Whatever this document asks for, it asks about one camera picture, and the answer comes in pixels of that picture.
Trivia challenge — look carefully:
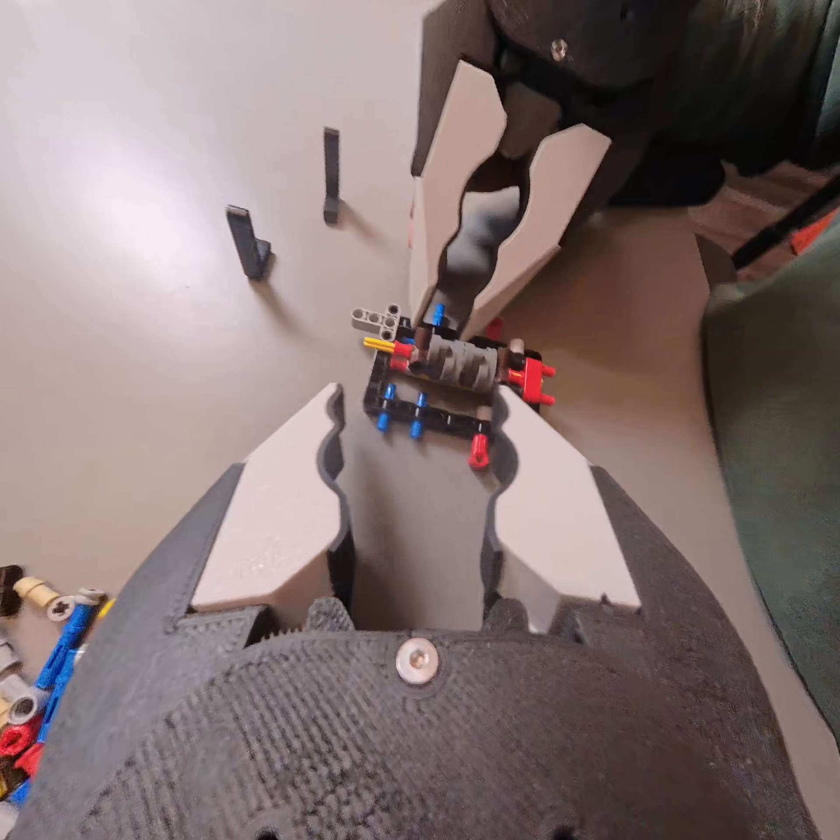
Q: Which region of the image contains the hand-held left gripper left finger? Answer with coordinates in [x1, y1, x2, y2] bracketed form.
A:
[189, 382, 358, 614]

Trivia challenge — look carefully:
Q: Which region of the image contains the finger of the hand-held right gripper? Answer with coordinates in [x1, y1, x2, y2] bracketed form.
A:
[458, 123, 614, 337]
[408, 58, 509, 321]

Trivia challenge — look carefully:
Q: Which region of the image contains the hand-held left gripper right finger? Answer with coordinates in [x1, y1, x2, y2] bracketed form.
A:
[481, 386, 644, 635]

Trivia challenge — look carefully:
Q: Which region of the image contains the black frame lego assembly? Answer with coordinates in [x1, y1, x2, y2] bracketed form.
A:
[351, 303, 557, 470]

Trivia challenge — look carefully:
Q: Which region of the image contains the person's right forearm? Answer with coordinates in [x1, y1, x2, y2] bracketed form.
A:
[630, 0, 840, 206]

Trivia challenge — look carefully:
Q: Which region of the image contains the pile of small lego pieces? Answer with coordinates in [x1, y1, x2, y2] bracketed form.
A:
[0, 564, 116, 805]

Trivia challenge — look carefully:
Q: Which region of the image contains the orange object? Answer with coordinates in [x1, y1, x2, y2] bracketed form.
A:
[791, 220, 840, 257]

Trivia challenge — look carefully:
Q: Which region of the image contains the black L-shaped bracket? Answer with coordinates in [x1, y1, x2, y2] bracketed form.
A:
[322, 126, 342, 226]
[225, 205, 273, 282]

